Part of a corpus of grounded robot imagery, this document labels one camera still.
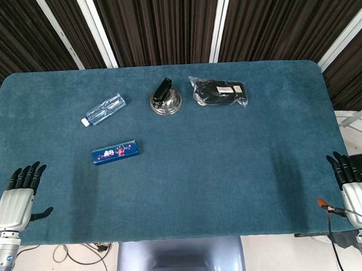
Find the clear plastic water bottle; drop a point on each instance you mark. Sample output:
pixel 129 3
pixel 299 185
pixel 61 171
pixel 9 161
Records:
pixel 105 108

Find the blue glasses case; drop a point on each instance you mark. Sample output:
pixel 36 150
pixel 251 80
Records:
pixel 116 152

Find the dark brown curtain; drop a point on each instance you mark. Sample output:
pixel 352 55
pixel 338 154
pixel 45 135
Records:
pixel 163 24

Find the plastic bag with black item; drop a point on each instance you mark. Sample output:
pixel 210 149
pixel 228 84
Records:
pixel 215 92

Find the left robot hand grey black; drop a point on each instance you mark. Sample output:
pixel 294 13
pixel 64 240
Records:
pixel 13 208

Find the grey blue robot torso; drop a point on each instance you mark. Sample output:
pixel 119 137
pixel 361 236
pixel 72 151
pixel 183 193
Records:
pixel 178 260

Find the upturned stainless steel bowl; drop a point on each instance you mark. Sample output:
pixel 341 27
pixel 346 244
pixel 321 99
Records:
pixel 171 104

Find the white metal rack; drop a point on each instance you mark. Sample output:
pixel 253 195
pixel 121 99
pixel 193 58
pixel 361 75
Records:
pixel 354 118

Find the blue table cloth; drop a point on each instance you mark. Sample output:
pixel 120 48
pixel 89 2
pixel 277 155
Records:
pixel 201 171

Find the black stapler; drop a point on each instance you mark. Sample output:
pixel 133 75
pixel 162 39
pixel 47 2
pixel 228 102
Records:
pixel 161 91

